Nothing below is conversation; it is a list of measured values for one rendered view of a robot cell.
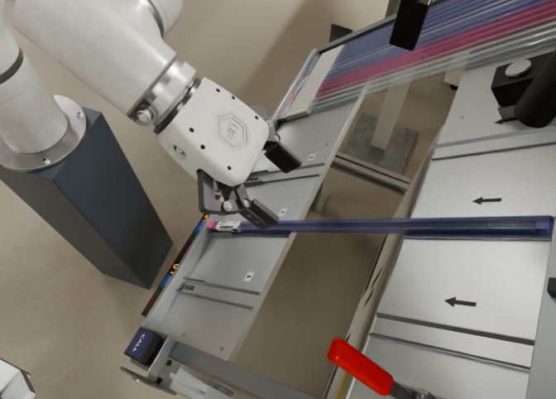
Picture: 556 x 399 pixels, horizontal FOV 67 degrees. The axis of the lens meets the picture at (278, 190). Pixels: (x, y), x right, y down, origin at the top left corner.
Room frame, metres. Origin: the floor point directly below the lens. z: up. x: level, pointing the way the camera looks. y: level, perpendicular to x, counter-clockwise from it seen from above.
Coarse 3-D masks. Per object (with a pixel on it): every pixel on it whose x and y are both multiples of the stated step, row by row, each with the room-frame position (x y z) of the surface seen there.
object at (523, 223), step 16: (240, 224) 0.28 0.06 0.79; (288, 224) 0.25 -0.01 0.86; (304, 224) 0.24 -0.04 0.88; (320, 224) 0.23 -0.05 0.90; (336, 224) 0.22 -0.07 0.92; (352, 224) 0.21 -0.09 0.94; (368, 224) 0.21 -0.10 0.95; (384, 224) 0.20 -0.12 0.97; (400, 224) 0.19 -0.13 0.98; (416, 224) 0.19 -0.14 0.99; (432, 224) 0.18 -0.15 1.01; (448, 224) 0.18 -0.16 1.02; (464, 224) 0.17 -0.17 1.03; (480, 224) 0.17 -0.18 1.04; (496, 224) 0.16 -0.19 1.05; (512, 224) 0.16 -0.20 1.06; (528, 224) 0.15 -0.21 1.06; (544, 224) 0.15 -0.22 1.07
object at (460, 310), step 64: (448, 128) 0.32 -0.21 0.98; (512, 128) 0.28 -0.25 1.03; (448, 192) 0.22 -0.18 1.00; (512, 192) 0.20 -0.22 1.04; (448, 256) 0.15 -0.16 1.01; (512, 256) 0.13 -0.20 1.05; (384, 320) 0.09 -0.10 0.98; (448, 320) 0.08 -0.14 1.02; (512, 320) 0.08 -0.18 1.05; (448, 384) 0.03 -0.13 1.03; (512, 384) 0.03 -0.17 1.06
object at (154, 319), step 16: (304, 64) 0.69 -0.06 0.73; (288, 96) 0.60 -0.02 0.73; (256, 160) 0.45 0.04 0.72; (208, 240) 0.29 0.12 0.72; (192, 256) 0.25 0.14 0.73; (176, 272) 0.22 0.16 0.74; (176, 288) 0.20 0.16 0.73; (160, 304) 0.17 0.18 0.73; (144, 320) 0.15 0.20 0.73; (160, 320) 0.15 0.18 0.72
